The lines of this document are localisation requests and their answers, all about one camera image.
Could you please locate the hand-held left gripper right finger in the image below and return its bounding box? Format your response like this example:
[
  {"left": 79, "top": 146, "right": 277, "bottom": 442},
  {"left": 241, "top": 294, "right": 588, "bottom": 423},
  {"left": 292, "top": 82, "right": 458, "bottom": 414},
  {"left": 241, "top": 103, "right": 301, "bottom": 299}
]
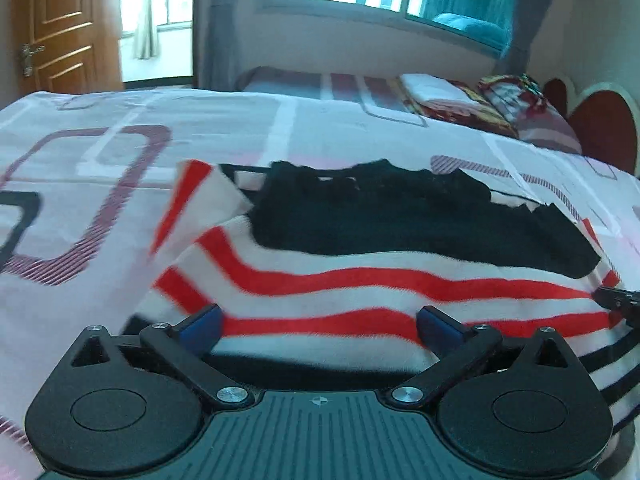
[{"left": 385, "top": 304, "right": 582, "bottom": 411}]

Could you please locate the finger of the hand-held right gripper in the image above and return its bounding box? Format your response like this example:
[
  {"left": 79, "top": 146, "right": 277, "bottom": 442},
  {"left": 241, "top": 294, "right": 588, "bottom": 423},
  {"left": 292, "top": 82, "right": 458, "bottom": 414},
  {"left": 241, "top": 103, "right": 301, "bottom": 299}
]
[{"left": 594, "top": 285, "right": 640, "bottom": 332}]

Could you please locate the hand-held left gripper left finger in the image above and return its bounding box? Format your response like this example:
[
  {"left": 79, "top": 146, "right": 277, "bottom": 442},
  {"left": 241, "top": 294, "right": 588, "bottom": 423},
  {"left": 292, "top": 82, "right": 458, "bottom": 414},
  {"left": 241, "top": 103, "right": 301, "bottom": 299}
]
[{"left": 67, "top": 304, "right": 256, "bottom": 410}]

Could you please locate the striped knit sweater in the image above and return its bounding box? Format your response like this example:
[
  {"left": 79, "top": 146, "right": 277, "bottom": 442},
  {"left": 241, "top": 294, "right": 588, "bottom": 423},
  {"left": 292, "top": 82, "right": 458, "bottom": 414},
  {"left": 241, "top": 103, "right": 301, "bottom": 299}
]
[{"left": 120, "top": 158, "right": 640, "bottom": 432}]

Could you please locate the bed with patterned sheet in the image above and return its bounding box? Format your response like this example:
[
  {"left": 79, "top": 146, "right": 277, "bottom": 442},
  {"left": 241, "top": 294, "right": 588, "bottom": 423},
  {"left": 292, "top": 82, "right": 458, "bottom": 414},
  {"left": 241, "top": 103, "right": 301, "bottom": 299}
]
[{"left": 0, "top": 87, "right": 640, "bottom": 480}]

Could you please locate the red scalloped headboard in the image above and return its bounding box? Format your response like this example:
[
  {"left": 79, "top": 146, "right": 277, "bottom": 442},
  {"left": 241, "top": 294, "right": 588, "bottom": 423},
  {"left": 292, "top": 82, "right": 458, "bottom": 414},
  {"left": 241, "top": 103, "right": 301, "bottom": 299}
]
[{"left": 542, "top": 76, "right": 640, "bottom": 177}]

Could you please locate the striped pillow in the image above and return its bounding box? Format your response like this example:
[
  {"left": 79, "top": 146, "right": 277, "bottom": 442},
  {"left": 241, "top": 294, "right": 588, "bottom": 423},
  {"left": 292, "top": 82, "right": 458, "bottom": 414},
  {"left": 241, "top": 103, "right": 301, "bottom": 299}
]
[{"left": 480, "top": 80, "right": 584, "bottom": 156}]

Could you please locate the red yellow folded blanket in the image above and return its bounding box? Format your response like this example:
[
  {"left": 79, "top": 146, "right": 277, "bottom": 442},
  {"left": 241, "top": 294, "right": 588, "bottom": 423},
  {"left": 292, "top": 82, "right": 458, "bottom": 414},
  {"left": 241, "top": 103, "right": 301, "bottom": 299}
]
[{"left": 405, "top": 80, "right": 519, "bottom": 137}]

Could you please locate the colourful fabric item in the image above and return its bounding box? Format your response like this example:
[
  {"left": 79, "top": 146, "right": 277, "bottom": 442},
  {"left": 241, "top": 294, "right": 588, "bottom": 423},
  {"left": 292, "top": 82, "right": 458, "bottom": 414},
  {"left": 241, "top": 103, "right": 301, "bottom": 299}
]
[{"left": 477, "top": 73, "right": 547, "bottom": 107}]

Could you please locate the white folded cloth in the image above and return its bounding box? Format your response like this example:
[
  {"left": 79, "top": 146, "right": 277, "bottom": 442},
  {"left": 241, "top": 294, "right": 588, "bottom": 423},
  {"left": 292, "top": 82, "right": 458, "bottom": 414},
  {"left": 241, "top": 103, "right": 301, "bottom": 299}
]
[{"left": 400, "top": 73, "right": 474, "bottom": 106}]

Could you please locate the striped mattress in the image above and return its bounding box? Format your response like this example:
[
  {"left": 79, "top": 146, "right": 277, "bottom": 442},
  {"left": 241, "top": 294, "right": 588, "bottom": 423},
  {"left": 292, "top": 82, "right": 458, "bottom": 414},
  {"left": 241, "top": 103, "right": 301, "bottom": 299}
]
[{"left": 235, "top": 65, "right": 427, "bottom": 127}]

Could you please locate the grey curtain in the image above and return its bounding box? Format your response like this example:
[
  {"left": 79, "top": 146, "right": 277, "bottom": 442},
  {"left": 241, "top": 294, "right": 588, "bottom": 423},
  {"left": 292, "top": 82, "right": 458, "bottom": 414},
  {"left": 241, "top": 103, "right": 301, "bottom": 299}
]
[
  {"left": 510, "top": 0, "right": 569, "bottom": 82},
  {"left": 192, "top": 0, "right": 264, "bottom": 92}
]

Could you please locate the teal cushion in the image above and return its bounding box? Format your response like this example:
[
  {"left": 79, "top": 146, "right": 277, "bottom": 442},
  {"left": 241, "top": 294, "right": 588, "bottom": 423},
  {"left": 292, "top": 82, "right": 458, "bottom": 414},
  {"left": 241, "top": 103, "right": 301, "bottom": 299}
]
[{"left": 432, "top": 11, "right": 512, "bottom": 52}]

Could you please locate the white sheer curtain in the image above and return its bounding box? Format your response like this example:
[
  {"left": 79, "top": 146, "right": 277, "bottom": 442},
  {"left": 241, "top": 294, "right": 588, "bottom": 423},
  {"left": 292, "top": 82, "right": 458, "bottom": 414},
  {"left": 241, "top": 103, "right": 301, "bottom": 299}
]
[{"left": 131, "top": 0, "right": 161, "bottom": 60}]

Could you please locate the brown wooden door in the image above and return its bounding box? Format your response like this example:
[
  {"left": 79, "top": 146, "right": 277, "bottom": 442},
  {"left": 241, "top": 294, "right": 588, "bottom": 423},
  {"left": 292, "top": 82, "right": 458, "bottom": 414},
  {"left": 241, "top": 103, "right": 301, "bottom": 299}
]
[{"left": 10, "top": 0, "right": 126, "bottom": 97}]

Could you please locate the metal door handle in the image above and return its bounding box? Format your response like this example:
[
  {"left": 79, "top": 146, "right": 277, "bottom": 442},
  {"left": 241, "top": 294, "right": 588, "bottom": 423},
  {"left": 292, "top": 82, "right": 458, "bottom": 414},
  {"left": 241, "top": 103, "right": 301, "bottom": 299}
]
[{"left": 20, "top": 44, "right": 46, "bottom": 77}]

